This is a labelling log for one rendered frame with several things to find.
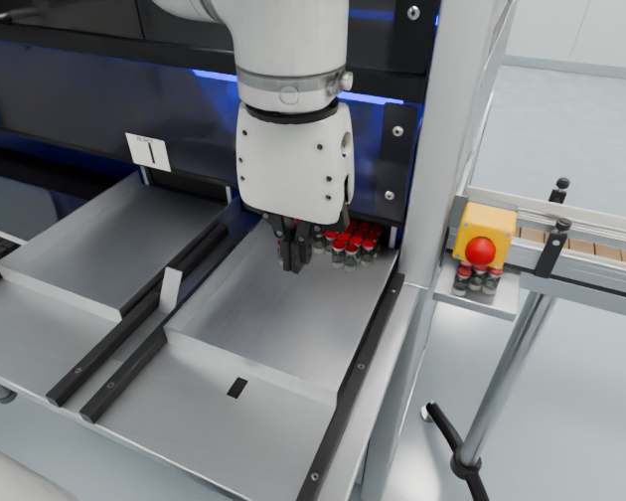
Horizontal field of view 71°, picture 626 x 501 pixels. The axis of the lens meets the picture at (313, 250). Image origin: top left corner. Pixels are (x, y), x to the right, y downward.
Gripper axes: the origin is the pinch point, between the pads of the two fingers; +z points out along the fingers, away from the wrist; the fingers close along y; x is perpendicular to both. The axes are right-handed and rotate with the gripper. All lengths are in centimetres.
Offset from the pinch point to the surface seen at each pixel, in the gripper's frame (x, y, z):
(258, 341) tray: -3.3, 8.0, 22.0
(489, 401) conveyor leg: -39, -31, 65
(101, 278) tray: -4.8, 38.7, 22.0
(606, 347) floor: -115, -78, 110
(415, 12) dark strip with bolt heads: -23.7, -4.3, -18.1
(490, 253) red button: -20.4, -19.5, 9.6
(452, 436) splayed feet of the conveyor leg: -47, -28, 97
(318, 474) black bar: 11.3, -7.3, 20.6
